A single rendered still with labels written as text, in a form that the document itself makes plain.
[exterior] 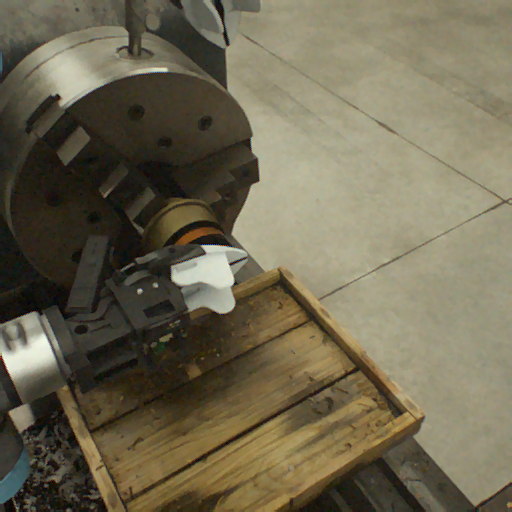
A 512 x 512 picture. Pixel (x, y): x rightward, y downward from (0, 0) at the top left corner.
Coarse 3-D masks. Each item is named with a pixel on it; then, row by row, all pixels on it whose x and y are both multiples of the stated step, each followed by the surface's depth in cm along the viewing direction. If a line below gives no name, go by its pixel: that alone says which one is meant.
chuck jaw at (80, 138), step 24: (48, 120) 62; (72, 120) 62; (72, 144) 61; (96, 144) 61; (72, 168) 61; (96, 168) 62; (120, 168) 63; (120, 192) 63; (144, 192) 64; (144, 216) 64
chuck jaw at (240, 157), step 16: (240, 144) 76; (208, 160) 74; (224, 160) 74; (240, 160) 74; (256, 160) 74; (176, 176) 72; (192, 176) 72; (208, 176) 72; (224, 176) 72; (240, 176) 74; (256, 176) 76; (176, 192) 74; (192, 192) 70; (208, 192) 70; (224, 192) 72; (224, 208) 73
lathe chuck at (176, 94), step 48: (96, 48) 66; (144, 48) 68; (48, 96) 63; (96, 96) 62; (144, 96) 65; (192, 96) 68; (0, 144) 66; (48, 144) 63; (144, 144) 69; (192, 144) 72; (0, 192) 67; (48, 192) 66; (96, 192) 69; (240, 192) 82; (48, 240) 70
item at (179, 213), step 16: (176, 208) 65; (192, 208) 65; (208, 208) 68; (160, 224) 64; (176, 224) 63; (192, 224) 64; (208, 224) 65; (144, 240) 66; (160, 240) 64; (176, 240) 63; (192, 240) 62; (208, 240) 62; (224, 240) 64
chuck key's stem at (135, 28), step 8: (128, 0) 62; (144, 0) 62; (128, 8) 63; (128, 16) 63; (136, 16) 63; (128, 24) 64; (136, 24) 63; (128, 32) 64; (136, 32) 64; (144, 32) 65; (136, 40) 65; (136, 48) 65
